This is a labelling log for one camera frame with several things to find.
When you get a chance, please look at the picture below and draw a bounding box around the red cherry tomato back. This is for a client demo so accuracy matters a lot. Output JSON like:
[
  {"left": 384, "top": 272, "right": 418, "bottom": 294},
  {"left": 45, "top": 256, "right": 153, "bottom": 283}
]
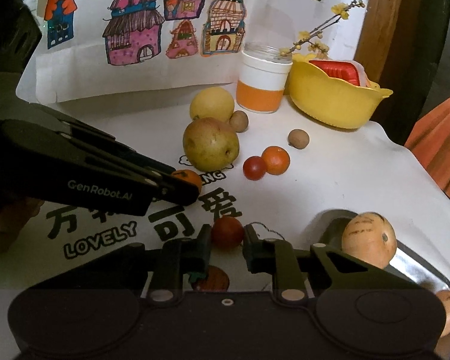
[{"left": 242, "top": 156, "right": 266, "bottom": 180}]

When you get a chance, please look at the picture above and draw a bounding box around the white printed tablecloth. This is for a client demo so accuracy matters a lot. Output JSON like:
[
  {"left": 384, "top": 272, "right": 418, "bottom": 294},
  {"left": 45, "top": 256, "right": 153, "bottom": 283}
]
[{"left": 0, "top": 82, "right": 450, "bottom": 360}]

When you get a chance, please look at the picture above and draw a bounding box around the wooden door frame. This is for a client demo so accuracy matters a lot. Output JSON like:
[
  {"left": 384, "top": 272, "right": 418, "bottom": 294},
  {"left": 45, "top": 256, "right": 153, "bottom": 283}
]
[{"left": 354, "top": 0, "right": 450, "bottom": 145}]

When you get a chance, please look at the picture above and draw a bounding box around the painting of orange dress woman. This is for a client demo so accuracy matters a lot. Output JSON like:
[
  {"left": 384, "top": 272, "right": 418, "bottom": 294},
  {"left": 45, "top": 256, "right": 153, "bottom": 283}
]
[{"left": 405, "top": 97, "right": 450, "bottom": 198}]

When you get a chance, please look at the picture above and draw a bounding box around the yellow flower twig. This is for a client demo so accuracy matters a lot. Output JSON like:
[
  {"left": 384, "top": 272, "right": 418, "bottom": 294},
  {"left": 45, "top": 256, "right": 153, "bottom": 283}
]
[{"left": 279, "top": 0, "right": 366, "bottom": 59}]

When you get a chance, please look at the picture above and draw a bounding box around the yellow plastic bowl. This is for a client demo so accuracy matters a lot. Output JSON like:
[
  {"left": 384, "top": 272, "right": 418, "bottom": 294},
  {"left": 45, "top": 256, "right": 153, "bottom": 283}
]
[{"left": 286, "top": 54, "right": 393, "bottom": 129}]

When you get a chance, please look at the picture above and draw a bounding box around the children's house drawing paper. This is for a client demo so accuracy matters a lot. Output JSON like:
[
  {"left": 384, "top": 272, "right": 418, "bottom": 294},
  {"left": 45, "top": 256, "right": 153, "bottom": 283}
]
[{"left": 17, "top": 0, "right": 275, "bottom": 104}]

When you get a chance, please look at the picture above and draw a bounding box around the yellow lemon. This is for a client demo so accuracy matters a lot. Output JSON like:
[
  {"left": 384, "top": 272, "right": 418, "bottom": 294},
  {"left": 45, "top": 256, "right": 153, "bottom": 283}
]
[{"left": 189, "top": 87, "right": 235, "bottom": 122}]

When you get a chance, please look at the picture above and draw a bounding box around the orange white jar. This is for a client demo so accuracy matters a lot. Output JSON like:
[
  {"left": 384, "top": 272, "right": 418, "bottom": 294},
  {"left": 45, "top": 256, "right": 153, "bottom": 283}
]
[{"left": 235, "top": 42, "right": 293, "bottom": 113}]

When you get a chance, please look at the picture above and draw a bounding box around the metal tray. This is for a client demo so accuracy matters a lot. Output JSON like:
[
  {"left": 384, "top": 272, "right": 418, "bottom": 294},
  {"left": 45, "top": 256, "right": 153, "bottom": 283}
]
[{"left": 304, "top": 209, "right": 450, "bottom": 359}]

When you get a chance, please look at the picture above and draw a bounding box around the brown longan near lemon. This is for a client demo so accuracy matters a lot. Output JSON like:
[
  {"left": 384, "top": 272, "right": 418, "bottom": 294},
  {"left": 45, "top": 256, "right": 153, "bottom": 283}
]
[{"left": 228, "top": 111, "right": 249, "bottom": 133}]

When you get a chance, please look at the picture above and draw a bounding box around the brown longan alone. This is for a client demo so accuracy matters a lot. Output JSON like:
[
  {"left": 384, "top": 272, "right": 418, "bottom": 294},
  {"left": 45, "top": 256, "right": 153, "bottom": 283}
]
[{"left": 288, "top": 128, "right": 311, "bottom": 150}]

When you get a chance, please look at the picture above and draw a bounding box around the red cherry tomato front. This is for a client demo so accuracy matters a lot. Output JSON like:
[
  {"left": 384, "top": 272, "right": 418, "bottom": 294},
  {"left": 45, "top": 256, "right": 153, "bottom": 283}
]
[{"left": 211, "top": 216, "right": 245, "bottom": 250}]

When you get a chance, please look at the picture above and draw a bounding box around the red packaged item in bowl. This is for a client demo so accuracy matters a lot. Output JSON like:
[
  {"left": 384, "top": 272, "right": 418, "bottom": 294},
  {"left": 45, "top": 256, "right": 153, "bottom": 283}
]
[{"left": 310, "top": 59, "right": 369, "bottom": 87}]

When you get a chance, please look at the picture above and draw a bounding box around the small orange kumquat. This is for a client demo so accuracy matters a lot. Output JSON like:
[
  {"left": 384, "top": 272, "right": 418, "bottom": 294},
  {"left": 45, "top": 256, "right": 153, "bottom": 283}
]
[
  {"left": 171, "top": 169, "right": 202, "bottom": 192},
  {"left": 261, "top": 145, "right": 291, "bottom": 176}
]

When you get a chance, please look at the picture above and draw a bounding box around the tan striped round fruit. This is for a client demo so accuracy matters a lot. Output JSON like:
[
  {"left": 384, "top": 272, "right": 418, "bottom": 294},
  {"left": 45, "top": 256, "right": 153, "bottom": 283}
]
[{"left": 341, "top": 212, "right": 398, "bottom": 269}]

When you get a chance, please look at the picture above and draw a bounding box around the yellow green pear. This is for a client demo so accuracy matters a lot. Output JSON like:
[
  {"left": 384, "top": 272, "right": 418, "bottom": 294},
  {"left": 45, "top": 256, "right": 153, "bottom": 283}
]
[{"left": 183, "top": 118, "right": 240, "bottom": 172}]

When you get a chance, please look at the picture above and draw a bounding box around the red cherry tomato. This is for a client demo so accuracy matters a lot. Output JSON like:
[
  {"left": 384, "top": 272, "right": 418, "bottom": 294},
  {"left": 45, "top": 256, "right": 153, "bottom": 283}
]
[
  {"left": 242, "top": 156, "right": 266, "bottom": 180},
  {"left": 211, "top": 216, "right": 245, "bottom": 250}
]

